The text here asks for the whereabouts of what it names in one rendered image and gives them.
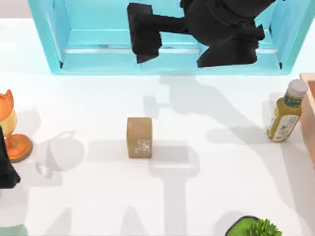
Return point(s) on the light blue rack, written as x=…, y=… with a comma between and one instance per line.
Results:
x=98, y=62

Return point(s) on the brown cardboard box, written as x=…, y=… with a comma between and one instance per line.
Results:
x=139, y=135

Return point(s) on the yellow-green bottle white cap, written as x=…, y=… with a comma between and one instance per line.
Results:
x=284, y=118

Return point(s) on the orange and cream trophy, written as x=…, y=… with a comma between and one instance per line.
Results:
x=17, y=147

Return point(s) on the shallow salmon-coloured box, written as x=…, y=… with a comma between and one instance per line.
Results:
x=310, y=110

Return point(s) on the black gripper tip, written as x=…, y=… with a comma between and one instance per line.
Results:
x=6, y=167

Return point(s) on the green plant in black pot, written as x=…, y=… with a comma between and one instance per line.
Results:
x=256, y=227

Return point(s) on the pale green object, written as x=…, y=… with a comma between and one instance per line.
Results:
x=12, y=231

